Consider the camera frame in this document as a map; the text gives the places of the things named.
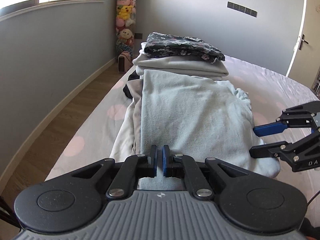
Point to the black folded garment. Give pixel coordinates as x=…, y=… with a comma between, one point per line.
x=134, y=86

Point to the polka dot bed sheet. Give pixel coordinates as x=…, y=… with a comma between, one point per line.
x=269, y=92

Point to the grey folded garment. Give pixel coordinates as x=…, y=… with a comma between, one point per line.
x=186, y=65

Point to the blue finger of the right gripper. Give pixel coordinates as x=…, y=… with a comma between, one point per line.
x=269, y=129

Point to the small pink heater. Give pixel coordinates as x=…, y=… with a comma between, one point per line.
x=124, y=62

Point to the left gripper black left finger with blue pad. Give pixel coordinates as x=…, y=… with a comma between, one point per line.
x=72, y=200

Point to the dark floral folded garment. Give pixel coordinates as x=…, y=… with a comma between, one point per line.
x=160, y=45

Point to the light grey sweatshirt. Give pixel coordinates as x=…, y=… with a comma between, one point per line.
x=195, y=116

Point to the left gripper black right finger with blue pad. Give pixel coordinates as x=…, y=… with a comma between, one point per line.
x=248, y=200

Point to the black door handle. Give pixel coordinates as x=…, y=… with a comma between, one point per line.
x=302, y=42

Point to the plush toy column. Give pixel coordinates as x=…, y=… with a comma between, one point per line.
x=125, y=26

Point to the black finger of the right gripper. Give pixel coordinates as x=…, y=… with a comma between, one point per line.
x=272, y=149

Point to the olive bedroom door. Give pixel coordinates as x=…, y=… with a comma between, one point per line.
x=304, y=66

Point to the wall switch panel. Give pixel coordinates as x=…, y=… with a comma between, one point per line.
x=242, y=9

